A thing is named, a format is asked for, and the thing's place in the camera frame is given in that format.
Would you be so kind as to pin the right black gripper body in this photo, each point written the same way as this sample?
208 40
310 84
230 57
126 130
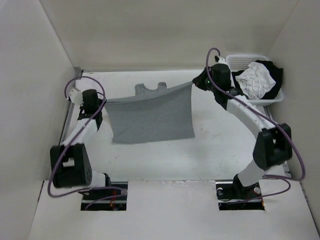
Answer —
205 83

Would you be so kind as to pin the grey tank top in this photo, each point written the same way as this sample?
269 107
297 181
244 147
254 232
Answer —
152 115

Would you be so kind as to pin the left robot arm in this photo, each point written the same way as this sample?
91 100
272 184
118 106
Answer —
74 169

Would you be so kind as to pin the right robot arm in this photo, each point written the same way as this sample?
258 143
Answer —
273 144

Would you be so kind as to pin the white tank top in basket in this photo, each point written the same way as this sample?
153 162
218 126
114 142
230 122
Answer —
255 81

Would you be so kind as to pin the black tank top in basket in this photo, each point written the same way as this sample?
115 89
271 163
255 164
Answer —
274 71

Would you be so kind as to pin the white plastic laundry basket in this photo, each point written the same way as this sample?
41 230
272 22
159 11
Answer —
239 62

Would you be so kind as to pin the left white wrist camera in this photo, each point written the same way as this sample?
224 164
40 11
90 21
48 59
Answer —
75 96

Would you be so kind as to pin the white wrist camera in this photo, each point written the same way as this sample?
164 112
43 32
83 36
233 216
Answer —
220 60
75 96

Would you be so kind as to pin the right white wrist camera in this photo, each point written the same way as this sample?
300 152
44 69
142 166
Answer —
220 60

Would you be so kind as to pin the left metal table rail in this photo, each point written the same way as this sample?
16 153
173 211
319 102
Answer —
69 111

